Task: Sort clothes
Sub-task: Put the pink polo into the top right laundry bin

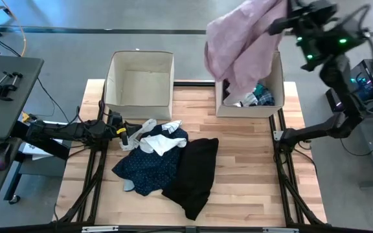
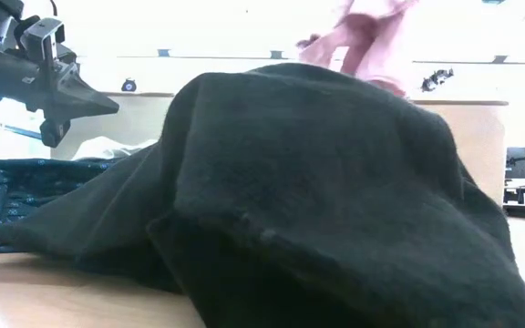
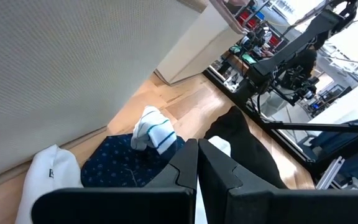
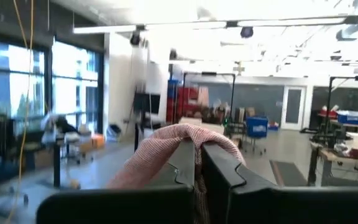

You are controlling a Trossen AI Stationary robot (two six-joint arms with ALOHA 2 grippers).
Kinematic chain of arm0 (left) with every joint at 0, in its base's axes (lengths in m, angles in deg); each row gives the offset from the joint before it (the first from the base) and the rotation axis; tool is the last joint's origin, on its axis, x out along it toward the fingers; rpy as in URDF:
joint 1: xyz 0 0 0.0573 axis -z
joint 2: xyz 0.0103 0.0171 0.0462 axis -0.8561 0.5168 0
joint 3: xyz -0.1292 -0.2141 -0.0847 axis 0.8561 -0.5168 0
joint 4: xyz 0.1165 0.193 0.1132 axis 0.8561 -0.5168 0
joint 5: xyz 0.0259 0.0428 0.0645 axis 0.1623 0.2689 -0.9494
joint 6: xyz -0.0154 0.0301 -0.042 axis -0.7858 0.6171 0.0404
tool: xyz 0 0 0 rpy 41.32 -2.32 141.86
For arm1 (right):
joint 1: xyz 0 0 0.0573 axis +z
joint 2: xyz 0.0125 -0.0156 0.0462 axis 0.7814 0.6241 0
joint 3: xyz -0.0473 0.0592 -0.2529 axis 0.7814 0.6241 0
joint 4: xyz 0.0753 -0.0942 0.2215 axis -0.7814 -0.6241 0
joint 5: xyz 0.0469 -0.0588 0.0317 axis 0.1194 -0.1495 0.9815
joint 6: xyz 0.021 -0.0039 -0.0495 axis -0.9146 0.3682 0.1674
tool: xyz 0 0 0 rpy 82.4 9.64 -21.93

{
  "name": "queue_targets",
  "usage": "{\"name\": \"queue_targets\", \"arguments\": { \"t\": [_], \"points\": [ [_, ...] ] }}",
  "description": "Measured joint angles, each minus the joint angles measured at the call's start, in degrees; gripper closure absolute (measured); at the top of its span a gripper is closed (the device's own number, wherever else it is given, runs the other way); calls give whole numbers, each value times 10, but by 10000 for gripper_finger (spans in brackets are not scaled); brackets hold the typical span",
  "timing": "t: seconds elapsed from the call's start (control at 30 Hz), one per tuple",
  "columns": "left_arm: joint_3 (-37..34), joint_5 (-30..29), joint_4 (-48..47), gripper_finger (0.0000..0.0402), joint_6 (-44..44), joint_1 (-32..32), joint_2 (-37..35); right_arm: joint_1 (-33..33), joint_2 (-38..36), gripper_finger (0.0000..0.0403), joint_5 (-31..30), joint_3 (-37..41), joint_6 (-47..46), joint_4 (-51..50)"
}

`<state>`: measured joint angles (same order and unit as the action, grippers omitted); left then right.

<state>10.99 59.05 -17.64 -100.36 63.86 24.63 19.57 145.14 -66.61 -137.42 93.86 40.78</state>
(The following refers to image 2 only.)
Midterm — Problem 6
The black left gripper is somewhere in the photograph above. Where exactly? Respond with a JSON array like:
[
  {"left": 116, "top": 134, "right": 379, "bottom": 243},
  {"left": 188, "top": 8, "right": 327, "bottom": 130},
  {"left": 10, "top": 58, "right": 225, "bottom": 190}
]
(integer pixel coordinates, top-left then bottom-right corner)
[{"left": 0, "top": 44, "right": 120, "bottom": 149}]

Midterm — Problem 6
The dark gadget on partition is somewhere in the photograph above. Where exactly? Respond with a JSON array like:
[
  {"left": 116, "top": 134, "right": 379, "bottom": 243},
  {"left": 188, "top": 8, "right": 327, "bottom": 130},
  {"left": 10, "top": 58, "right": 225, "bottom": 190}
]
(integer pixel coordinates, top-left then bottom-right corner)
[{"left": 420, "top": 67, "right": 455, "bottom": 93}]

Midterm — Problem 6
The black computer monitor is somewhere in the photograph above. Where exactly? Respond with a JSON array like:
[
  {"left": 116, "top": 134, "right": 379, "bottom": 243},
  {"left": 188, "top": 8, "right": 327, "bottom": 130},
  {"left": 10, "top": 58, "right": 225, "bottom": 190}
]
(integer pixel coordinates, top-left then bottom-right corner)
[{"left": 505, "top": 146, "right": 525, "bottom": 180}]

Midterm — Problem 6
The black fleece garment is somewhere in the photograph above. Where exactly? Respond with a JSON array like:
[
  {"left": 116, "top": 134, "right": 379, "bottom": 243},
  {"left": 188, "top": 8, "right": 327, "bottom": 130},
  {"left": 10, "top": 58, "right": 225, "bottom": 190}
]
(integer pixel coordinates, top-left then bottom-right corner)
[{"left": 0, "top": 62, "right": 525, "bottom": 328}]

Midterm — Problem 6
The left wrist camera metal mount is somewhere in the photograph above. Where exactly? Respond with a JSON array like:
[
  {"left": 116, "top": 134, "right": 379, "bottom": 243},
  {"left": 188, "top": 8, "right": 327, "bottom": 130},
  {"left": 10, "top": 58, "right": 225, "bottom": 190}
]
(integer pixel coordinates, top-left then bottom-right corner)
[{"left": 18, "top": 16, "right": 67, "bottom": 63}]

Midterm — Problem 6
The long ceiling light rail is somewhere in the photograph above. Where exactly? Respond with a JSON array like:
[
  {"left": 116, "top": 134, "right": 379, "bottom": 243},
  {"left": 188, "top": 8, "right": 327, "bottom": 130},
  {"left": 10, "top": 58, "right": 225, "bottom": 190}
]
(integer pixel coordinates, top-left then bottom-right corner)
[{"left": 116, "top": 47, "right": 525, "bottom": 66}]

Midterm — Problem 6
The tall beige partition wall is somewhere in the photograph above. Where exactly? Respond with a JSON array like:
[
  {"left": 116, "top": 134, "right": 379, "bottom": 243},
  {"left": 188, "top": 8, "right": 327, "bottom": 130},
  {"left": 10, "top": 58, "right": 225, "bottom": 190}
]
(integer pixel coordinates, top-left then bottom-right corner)
[{"left": 409, "top": 99, "right": 510, "bottom": 207}]

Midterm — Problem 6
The low beige partition wall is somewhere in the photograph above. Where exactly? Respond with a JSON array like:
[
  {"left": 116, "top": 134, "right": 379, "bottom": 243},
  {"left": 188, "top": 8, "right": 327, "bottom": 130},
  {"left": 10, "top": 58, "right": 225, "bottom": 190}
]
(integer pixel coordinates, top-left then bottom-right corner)
[{"left": 50, "top": 92, "right": 176, "bottom": 161}]

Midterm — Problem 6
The navy dotted garment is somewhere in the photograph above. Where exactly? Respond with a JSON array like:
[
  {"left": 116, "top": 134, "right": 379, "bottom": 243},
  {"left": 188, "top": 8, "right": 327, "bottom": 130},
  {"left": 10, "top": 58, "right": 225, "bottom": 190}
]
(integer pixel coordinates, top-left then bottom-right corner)
[{"left": 0, "top": 157, "right": 128, "bottom": 255}]

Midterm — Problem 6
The pink garment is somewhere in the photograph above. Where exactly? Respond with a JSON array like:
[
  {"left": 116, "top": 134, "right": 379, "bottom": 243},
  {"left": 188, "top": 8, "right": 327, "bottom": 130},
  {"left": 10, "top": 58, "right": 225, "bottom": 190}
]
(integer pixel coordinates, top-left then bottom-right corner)
[{"left": 295, "top": 0, "right": 422, "bottom": 99}]

